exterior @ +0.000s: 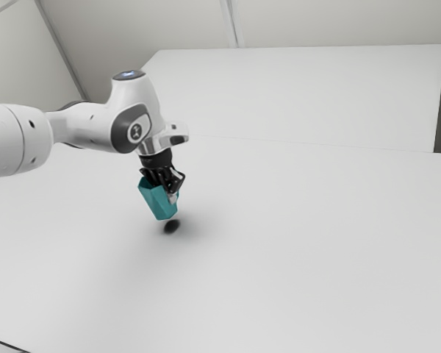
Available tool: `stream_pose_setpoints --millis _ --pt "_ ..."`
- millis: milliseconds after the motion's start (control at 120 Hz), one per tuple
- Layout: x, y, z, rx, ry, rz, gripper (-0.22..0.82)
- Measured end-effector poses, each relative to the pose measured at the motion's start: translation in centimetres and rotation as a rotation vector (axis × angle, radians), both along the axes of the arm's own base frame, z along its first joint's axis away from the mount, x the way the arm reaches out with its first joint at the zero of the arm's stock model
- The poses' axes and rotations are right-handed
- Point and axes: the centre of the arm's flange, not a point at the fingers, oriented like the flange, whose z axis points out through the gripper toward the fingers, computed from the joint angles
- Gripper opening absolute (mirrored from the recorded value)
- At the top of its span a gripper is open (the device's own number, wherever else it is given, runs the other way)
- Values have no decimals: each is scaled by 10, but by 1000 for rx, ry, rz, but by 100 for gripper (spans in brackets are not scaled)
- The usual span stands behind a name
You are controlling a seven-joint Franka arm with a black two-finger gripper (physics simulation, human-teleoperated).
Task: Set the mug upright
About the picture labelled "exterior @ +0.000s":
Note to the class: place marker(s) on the teal faceted mug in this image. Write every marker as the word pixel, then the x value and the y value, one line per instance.
pixel 157 200

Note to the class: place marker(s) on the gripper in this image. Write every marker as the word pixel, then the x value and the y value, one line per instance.
pixel 157 160

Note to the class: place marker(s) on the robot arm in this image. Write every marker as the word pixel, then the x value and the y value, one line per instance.
pixel 95 125

